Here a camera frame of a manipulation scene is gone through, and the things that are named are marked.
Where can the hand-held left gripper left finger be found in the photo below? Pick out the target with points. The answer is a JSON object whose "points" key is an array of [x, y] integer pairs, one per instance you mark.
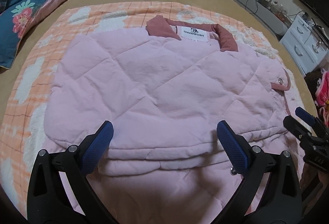
{"points": [[99, 147]]}

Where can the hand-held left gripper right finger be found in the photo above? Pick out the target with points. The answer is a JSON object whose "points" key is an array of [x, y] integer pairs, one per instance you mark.
{"points": [[231, 149]]}

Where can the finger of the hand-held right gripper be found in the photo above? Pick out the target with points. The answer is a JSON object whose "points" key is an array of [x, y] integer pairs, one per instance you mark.
{"points": [[295, 127], [305, 116]]}

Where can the pink quilted jacket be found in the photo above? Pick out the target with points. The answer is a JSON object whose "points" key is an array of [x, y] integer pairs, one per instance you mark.
{"points": [[159, 85]]}

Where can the pink cartoon blanket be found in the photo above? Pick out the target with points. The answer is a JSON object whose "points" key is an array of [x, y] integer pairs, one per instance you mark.
{"points": [[323, 95]]}

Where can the dark garment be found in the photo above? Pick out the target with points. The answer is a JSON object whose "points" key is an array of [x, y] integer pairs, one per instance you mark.
{"points": [[312, 77]]}

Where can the white drawer cabinet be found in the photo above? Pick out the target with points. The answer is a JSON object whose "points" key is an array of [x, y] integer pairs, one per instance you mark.
{"points": [[300, 47]]}

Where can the orange checked blanket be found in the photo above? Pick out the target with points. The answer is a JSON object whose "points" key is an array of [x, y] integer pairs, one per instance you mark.
{"points": [[38, 85]]}

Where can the grey cluttered desk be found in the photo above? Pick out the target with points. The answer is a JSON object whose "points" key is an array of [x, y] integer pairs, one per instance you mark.
{"points": [[257, 8]]}

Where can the blue floral quilt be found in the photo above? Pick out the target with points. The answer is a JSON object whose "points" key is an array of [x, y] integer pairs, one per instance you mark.
{"points": [[28, 16]]}

